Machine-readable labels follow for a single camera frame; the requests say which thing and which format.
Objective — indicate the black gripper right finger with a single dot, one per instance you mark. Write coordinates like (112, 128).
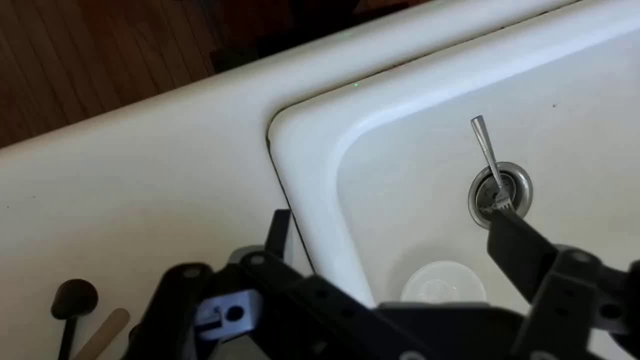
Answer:
(527, 250)

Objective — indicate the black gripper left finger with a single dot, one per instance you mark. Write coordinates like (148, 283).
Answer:
(201, 301)

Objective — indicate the metal sink drain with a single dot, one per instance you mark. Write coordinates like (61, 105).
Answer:
(520, 191)

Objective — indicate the white round plastic lid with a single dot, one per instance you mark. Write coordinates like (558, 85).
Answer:
(440, 283)

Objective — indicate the black spoon utensil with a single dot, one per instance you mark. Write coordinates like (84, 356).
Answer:
(103, 336)

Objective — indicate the silver metal fork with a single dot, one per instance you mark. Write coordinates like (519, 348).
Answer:
(485, 142)

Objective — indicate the black round-headed measuring spoon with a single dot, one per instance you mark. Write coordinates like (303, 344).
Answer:
(74, 299)

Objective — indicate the white ceramic sink basin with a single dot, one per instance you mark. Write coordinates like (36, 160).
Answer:
(401, 166)

